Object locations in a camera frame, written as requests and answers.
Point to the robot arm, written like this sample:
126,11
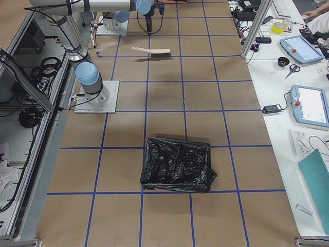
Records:
59,15
151,9

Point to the teal folder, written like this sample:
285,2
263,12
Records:
315,174

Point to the blue teach pendant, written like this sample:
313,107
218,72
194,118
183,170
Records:
301,50
309,105

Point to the black lined right trash bin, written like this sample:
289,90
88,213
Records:
177,165

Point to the black power adapter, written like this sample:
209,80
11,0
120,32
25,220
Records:
269,109

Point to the yellow tape roll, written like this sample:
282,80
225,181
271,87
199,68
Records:
278,27

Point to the aluminium frame post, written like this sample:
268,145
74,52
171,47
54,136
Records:
257,22

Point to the allen key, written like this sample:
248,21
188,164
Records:
303,209

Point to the black scissors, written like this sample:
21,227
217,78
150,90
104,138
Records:
293,69

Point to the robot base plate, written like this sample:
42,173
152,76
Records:
104,102
111,27

